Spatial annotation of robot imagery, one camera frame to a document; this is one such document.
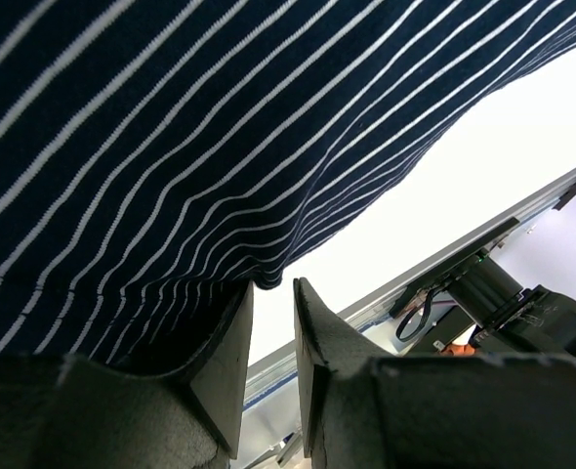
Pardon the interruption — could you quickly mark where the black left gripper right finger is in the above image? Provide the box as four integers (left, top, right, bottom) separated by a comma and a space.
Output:
293, 278, 576, 468

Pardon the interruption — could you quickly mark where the navy white striped underwear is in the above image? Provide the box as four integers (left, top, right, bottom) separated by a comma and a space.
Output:
0, 1, 576, 364

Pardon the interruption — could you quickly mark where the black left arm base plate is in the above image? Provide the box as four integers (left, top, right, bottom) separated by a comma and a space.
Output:
387, 168, 576, 319

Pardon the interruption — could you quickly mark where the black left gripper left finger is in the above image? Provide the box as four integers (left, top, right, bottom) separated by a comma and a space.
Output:
0, 282, 253, 468

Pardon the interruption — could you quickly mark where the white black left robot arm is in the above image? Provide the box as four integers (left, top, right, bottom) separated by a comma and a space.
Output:
0, 252, 576, 468

